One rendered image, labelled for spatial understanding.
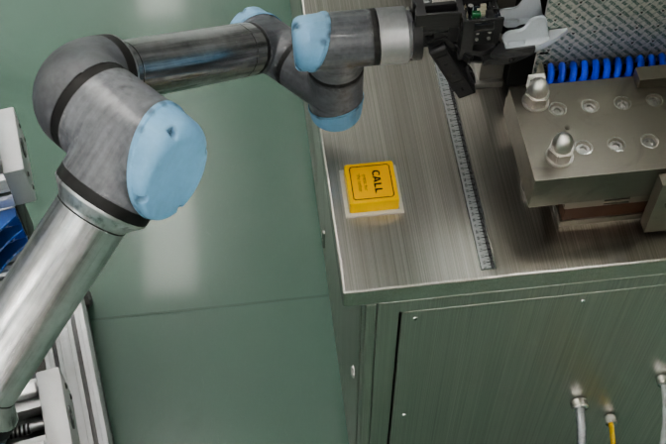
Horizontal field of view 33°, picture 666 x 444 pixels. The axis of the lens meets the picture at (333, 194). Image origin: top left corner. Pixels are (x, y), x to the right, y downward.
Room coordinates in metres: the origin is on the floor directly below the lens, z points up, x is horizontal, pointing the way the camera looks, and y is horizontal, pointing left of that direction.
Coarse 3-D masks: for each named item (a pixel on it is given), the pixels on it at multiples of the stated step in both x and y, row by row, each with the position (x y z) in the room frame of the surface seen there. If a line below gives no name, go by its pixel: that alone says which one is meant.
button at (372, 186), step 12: (348, 168) 0.94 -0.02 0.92; (360, 168) 0.94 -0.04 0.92; (372, 168) 0.94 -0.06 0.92; (384, 168) 0.94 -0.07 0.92; (348, 180) 0.92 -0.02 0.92; (360, 180) 0.92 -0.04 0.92; (372, 180) 0.92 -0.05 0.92; (384, 180) 0.92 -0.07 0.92; (348, 192) 0.90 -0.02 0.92; (360, 192) 0.90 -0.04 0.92; (372, 192) 0.90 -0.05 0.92; (384, 192) 0.90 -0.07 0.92; (396, 192) 0.90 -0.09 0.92; (348, 204) 0.89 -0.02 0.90; (360, 204) 0.88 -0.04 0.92; (372, 204) 0.88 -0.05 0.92; (384, 204) 0.88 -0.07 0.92; (396, 204) 0.88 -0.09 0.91
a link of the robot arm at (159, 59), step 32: (192, 32) 1.00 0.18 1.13; (224, 32) 1.03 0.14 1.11; (256, 32) 1.06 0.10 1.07; (288, 32) 1.09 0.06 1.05; (64, 64) 0.82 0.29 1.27; (128, 64) 0.88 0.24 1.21; (160, 64) 0.92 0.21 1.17; (192, 64) 0.95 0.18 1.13; (224, 64) 0.98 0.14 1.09; (256, 64) 1.02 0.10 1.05
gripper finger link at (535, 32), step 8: (536, 16) 1.02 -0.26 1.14; (528, 24) 1.02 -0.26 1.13; (536, 24) 1.02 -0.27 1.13; (544, 24) 1.02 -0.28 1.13; (512, 32) 1.01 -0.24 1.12; (520, 32) 1.02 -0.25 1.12; (528, 32) 1.02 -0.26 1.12; (536, 32) 1.02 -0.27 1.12; (544, 32) 1.02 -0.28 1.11; (552, 32) 1.03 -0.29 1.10; (560, 32) 1.03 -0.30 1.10; (504, 40) 1.01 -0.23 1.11; (512, 40) 1.01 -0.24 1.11; (520, 40) 1.01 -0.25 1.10; (528, 40) 1.02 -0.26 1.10; (536, 40) 1.02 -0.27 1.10; (544, 40) 1.02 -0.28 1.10; (552, 40) 1.02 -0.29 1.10; (536, 48) 1.01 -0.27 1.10; (544, 48) 1.02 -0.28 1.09
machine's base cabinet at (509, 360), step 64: (320, 192) 1.34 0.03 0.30; (384, 320) 0.76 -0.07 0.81; (448, 320) 0.77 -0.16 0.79; (512, 320) 0.78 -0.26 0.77; (576, 320) 0.79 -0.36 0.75; (640, 320) 0.80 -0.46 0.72; (384, 384) 0.76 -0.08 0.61; (448, 384) 0.77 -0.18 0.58; (512, 384) 0.79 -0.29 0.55; (576, 384) 0.80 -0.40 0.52; (640, 384) 0.81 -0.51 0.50
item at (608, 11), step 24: (552, 0) 1.04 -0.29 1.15; (576, 0) 1.04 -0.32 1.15; (600, 0) 1.05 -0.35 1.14; (624, 0) 1.05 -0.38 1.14; (648, 0) 1.05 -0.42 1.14; (552, 24) 1.04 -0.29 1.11; (576, 24) 1.04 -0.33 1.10; (600, 24) 1.05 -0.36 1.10; (624, 24) 1.05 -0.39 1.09; (648, 24) 1.06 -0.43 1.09; (552, 48) 1.04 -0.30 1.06; (576, 48) 1.05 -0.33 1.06; (600, 48) 1.05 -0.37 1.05; (624, 48) 1.05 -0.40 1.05; (648, 48) 1.06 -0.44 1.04
